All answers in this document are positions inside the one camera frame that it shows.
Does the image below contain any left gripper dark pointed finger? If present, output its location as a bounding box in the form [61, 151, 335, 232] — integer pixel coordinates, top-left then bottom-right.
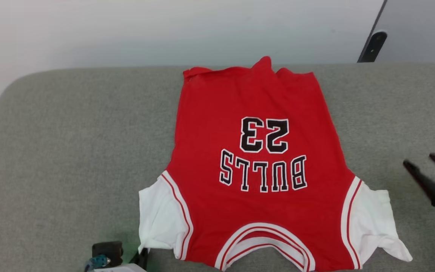
[130, 247, 150, 272]

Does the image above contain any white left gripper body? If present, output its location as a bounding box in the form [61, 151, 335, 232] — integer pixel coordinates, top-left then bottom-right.
[95, 263, 147, 272]

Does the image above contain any red white basketball jersey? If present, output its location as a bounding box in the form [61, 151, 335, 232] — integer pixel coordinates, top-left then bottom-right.
[138, 56, 413, 272]

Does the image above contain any grey door panel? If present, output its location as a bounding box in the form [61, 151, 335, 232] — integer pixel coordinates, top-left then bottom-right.
[374, 0, 435, 65]

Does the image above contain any teal left camera connector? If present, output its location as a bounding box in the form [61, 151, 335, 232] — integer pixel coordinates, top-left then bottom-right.
[85, 255, 111, 272]

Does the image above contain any black wall seam strip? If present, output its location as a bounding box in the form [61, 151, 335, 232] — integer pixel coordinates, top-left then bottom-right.
[357, 0, 388, 63]

